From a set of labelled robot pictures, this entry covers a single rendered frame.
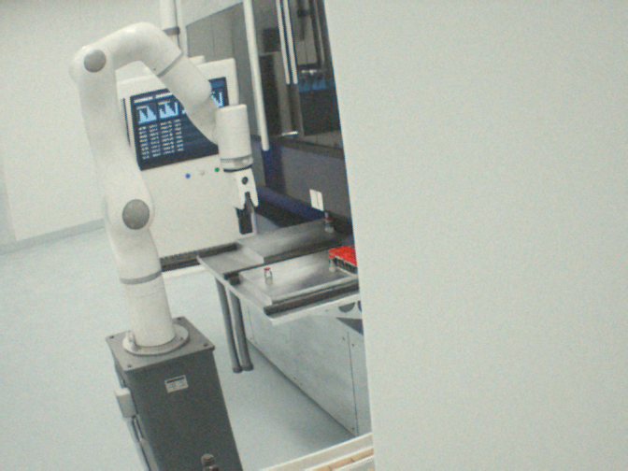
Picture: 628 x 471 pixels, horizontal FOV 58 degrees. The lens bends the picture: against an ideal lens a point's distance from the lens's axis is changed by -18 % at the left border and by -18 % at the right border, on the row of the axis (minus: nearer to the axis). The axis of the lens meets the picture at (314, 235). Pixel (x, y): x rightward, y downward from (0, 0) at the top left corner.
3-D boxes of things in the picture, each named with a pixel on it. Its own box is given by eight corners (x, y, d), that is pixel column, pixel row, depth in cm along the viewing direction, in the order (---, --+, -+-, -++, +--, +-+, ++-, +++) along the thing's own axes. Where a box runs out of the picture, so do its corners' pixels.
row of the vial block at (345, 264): (335, 263, 205) (333, 248, 204) (363, 278, 189) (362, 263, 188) (328, 264, 205) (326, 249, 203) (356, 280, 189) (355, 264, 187)
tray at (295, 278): (343, 256, 211) (342, 246, 210) (385, 278, 188) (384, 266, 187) (240, 283, 198) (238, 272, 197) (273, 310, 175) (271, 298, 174)
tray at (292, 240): (325, 227, 245) (324, 218, 244) (361, 242, 222) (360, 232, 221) (236, 249, 232) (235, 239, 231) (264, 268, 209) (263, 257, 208)
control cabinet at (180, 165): (249, 229, 287) (227, 51, 265) (260, 239, 269) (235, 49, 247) (138, 251, 274) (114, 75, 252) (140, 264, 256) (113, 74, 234)
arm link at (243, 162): (257, 153, 166) (259, 165, 167) (245, 150, 174) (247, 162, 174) (226, 161, 163) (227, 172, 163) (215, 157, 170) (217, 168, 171)
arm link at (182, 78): (146, 78, 163) (215, 152, 177) (160, 75, 149) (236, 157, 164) (169, 55, 165) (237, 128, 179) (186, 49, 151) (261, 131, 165)
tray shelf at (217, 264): (320, 229, 250) (319, 224, 250) (427, 278, 189) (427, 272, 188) (196, 260, 232) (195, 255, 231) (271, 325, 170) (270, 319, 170)
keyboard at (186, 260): (244, 245, 263) (243, 238, 262) (251, 254, 250) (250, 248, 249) (148, 264, 253) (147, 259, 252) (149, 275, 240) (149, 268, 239)
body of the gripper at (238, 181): (257, 163, 166) (264, 206, 169) (243, 159, 175) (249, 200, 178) (229, 168, 163) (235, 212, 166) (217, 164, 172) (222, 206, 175)
